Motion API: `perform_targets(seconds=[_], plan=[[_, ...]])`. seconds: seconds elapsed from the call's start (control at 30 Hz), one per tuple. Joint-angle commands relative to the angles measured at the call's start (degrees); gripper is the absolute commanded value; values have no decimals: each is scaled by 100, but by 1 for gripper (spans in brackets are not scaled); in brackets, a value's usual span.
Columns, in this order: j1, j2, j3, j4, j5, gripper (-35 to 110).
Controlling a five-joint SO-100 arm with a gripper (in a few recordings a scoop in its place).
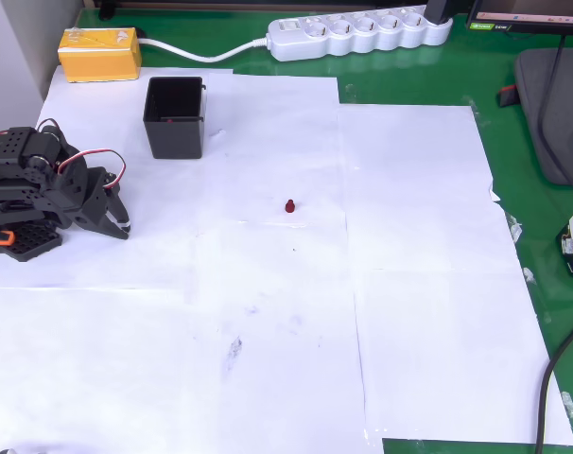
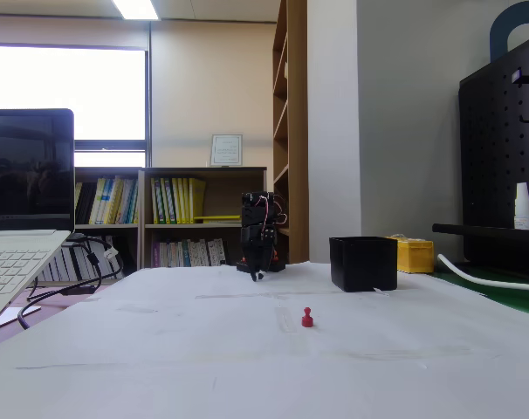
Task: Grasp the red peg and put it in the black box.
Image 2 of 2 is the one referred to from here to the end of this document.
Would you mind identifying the row of white patterned books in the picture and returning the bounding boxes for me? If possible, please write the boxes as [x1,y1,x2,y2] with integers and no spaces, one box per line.
[152,237,228,269]

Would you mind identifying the red servo wire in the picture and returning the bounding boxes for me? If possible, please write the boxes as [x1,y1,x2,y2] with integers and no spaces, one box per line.
[254,195,289,229]

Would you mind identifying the dark blue arch shape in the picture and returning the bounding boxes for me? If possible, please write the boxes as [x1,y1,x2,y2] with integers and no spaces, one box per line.
[489,0,529,63]

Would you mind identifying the white power cable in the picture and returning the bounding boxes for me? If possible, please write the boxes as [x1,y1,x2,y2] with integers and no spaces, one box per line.
[436,253,529,294]

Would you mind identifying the row of yellow books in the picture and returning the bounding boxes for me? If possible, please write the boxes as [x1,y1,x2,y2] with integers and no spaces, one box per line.
[150,176,208,225]

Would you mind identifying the white dropper bottle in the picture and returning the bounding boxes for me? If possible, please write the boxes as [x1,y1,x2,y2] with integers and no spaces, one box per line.
[513,182,529,231]

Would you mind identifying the framed white certificate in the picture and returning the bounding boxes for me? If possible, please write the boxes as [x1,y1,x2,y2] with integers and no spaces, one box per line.
[210,134,244,168]

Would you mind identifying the row of white binders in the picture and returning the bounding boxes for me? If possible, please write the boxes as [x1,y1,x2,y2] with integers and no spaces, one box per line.
[40,235,127,283]

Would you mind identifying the ceiling light panel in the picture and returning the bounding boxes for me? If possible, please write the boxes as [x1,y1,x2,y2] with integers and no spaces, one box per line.
[111,0,161,21]

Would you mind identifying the white paper slip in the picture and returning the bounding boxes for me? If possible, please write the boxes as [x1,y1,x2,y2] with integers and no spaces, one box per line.
[0,305,44,333]

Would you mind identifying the black square container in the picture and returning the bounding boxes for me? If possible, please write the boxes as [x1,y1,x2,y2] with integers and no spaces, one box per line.
[328,236,399,293]

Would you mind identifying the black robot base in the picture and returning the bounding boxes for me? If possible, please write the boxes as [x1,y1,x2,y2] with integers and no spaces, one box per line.
[236,257,287,274]

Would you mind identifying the flat yellow book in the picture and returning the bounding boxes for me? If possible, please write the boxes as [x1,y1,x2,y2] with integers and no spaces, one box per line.
[193,214,243,225]

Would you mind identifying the thin black cable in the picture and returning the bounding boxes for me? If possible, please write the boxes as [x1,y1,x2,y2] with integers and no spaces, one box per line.
[72,235,126,281]

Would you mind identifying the white laptop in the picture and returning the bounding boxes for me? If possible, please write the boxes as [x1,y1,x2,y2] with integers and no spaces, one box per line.
[0,108,76,331]

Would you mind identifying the low wooden bookshelf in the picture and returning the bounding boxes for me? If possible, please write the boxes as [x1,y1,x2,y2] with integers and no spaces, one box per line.
[74,166,268,285]

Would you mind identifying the white paper sheets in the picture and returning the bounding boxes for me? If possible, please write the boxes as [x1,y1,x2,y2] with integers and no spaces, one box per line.
[0,260,529,419]

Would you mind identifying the row of mixed colour books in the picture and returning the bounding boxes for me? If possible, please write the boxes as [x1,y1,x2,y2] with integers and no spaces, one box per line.
[74,175,141,226]

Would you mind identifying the tall wooden bookshelf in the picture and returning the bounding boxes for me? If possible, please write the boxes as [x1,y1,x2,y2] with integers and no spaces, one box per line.
[271,0,310,264]

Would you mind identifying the yellow cardboard box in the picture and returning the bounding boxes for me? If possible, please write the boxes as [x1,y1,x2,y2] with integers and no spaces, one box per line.
[385,235,435,275]

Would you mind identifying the window with dark frame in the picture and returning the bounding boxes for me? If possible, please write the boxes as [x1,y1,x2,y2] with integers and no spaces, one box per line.
[0,42,152,169]

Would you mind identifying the black pegboard stand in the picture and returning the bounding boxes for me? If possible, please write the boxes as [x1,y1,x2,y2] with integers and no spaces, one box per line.
[432,30,529,272]

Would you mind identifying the thick black cable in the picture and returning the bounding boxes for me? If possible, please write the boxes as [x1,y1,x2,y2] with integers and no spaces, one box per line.
[17,235,104,331]

